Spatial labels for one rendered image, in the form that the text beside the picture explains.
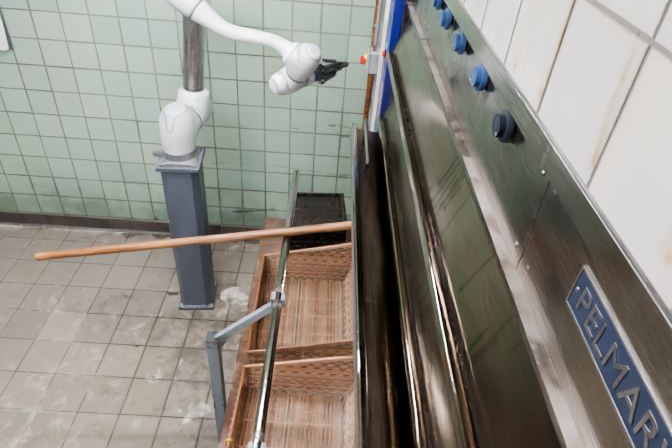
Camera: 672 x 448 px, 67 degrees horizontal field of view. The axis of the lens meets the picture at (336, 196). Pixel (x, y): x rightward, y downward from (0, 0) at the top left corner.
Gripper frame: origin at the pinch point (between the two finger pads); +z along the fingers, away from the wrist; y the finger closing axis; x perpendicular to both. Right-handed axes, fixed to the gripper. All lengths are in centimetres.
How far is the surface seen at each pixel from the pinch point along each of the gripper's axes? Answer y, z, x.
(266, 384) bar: 29, -119, 96
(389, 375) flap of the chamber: 6, -107, 124
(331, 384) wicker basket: 80, -81, 85
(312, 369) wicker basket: 72, -86, 79
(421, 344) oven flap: -3, -102, 126
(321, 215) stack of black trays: 63, -28, 22
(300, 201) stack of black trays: 63, -29, 7
